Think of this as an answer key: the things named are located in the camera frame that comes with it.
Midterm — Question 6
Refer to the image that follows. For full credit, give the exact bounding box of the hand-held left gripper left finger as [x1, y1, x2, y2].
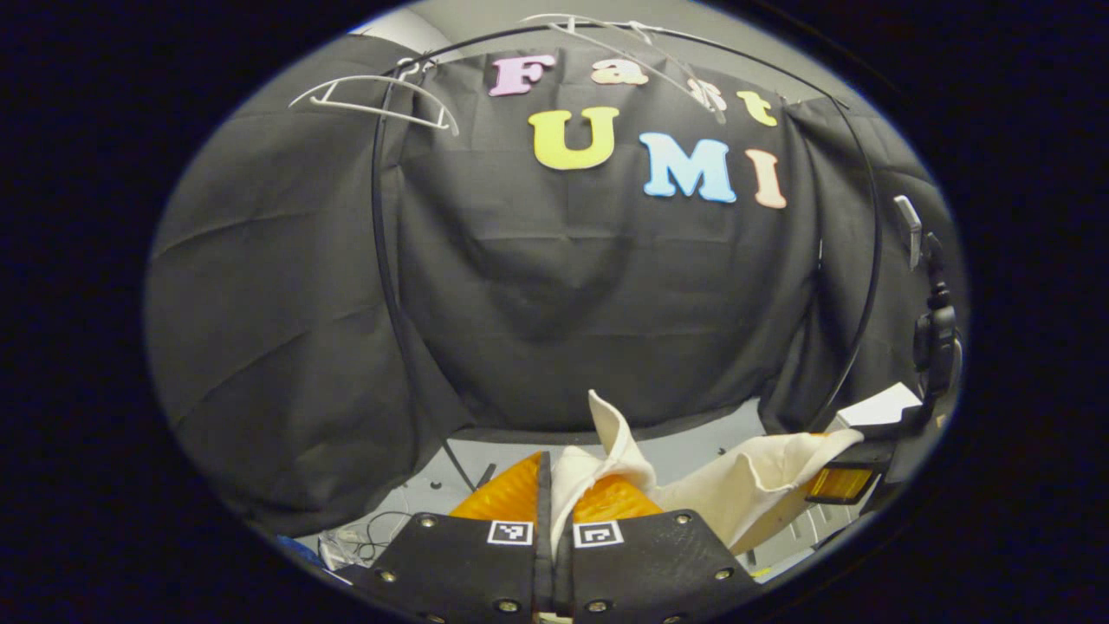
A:
[351, 451, 555, 623]

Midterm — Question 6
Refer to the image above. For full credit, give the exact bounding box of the black clothes rack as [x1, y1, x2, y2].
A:
[371, 22, 885, 495]

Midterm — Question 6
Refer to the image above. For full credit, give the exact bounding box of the white plastic hanger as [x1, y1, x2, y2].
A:
[289, 56, 460, 137]
[520, 13, 729, 122]

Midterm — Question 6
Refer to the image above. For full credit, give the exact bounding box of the black backdrop cloth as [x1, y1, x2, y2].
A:
[143, 35, 963, 538]

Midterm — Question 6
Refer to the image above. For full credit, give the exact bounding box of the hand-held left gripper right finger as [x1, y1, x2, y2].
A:
[554, 472, 763, 623]

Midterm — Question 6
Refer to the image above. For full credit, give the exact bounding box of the white box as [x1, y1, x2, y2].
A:
[836, 384, 924, 430]

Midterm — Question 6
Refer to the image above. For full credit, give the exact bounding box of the black cable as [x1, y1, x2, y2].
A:
[316, 511, 408, 564]

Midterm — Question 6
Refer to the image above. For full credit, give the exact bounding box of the grey rectangular device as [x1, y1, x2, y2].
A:
[894, 195, 924, 271]

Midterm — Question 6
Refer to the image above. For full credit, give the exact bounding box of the cream button shirt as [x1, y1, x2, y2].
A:
[550, 390, 865, 556]

